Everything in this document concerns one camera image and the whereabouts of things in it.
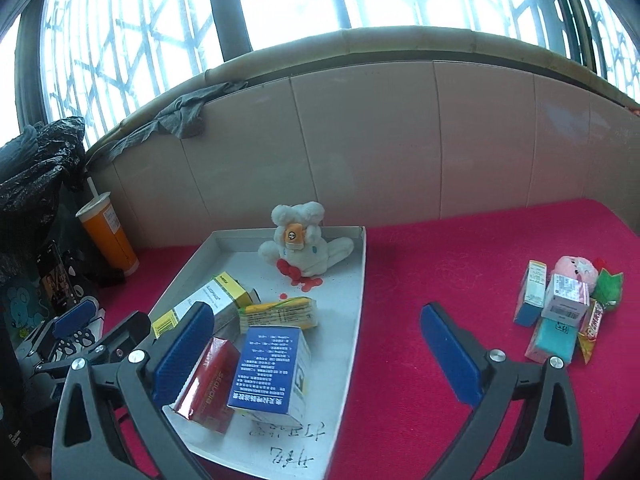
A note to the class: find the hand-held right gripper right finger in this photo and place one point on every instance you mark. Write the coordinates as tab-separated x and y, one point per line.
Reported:
450	355

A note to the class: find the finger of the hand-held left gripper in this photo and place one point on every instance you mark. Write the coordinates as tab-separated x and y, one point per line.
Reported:
75	316
120	332

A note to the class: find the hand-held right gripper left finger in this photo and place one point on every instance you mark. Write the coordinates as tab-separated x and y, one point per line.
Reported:
182	355

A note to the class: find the dark red box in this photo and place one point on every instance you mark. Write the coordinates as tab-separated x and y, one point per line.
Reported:
210	390

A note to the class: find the yellow and white medicine box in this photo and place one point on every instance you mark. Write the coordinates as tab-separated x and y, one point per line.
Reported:
210	297

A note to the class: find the blue and white medicine box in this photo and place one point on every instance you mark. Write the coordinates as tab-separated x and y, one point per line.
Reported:
270	365

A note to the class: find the tall teal box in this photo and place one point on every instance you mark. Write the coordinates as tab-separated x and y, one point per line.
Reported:
532	290

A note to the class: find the yellow tissue pack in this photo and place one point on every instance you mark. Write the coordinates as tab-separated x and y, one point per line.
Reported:
280	315

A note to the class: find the white cardboard box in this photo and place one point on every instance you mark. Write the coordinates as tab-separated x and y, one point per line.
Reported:
345	310

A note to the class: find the pink and white box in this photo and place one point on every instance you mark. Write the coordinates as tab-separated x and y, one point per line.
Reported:
565	297

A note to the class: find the candy bar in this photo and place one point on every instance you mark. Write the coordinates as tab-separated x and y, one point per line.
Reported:
590	332

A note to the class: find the pink plush toy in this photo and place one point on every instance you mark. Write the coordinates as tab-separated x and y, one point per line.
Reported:
575	266

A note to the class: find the white plush toy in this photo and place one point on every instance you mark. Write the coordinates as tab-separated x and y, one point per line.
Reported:
320	255

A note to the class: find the green plush toy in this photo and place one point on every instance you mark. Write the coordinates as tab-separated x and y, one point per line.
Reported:
607	285

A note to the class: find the dark printed bag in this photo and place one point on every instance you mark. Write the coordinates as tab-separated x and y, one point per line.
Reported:
30	305

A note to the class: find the orange cup with straw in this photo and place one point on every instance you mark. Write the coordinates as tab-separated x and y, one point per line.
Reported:
107	240

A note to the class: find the red blanket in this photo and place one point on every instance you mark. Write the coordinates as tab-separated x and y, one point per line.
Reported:
425	260

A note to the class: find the black plastic bag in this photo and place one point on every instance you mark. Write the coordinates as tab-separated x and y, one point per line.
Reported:
35	175

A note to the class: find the grey cloth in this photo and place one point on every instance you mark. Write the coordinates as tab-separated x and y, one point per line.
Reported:
185	110

